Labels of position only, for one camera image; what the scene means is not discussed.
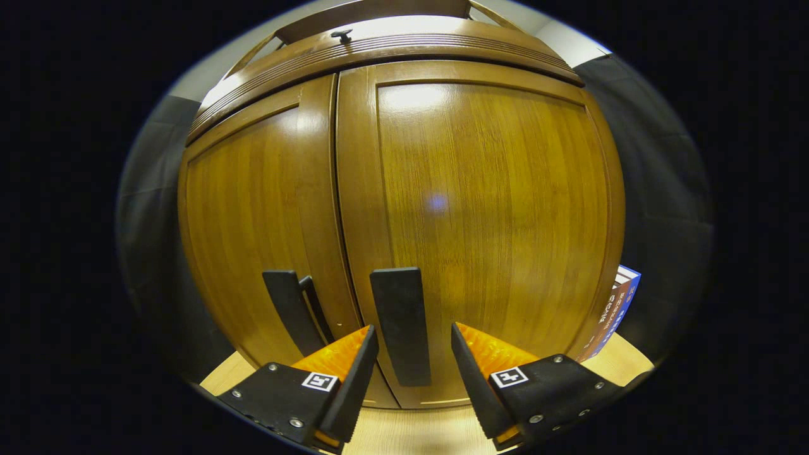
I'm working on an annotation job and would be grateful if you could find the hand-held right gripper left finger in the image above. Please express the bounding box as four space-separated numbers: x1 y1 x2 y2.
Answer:
218 325 380 452

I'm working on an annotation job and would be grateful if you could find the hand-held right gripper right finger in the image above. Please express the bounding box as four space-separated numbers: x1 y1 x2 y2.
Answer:
451 322 652 451

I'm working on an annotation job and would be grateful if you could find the black door handle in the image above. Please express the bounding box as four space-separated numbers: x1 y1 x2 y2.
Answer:
369 267 432 388
262 269 336 358

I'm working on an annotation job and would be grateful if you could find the wooden cabinet door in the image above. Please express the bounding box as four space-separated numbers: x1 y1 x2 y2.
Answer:
334 59 627 410
178 74 400 409

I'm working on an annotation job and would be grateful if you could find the wooden double-door shoe cabinet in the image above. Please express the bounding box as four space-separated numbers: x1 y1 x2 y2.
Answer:
178 0 627 410

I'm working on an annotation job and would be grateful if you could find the blue and brown box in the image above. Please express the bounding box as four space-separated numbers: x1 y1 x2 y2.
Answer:
578 265 643 363

